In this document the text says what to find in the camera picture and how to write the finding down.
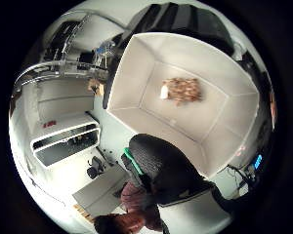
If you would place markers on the large open white box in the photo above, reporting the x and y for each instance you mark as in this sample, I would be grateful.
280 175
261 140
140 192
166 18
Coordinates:
185 126

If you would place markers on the the person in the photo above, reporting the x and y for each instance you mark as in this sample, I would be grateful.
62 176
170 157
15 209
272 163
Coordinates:
133 208

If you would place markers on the black office chair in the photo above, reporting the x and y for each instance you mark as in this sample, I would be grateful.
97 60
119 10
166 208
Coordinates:
95 167

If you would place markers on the grey desk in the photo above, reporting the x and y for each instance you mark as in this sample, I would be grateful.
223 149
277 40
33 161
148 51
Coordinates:
99 193

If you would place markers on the small white piece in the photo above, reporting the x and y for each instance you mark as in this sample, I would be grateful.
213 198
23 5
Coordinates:
164 92

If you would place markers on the brown patterned packet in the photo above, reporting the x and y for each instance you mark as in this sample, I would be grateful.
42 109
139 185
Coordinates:
184 90

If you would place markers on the wooden slatted piece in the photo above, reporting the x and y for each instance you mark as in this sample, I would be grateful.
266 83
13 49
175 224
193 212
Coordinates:
84 214

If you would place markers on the blue lit device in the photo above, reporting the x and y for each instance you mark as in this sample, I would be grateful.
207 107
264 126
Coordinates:
258 161

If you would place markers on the brown cardboard box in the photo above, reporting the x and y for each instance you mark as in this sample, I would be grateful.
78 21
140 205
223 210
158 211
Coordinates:
96 87

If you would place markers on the white shelf unit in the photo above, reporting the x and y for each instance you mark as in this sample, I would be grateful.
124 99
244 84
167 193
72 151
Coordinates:
63 136

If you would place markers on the small red item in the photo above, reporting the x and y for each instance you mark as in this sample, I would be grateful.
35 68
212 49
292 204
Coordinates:
50 124

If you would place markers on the black fabric cover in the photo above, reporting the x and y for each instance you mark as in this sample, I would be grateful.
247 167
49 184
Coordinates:
188 22

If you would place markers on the metal truss frame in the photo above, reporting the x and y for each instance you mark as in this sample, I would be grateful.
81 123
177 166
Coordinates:
66 65

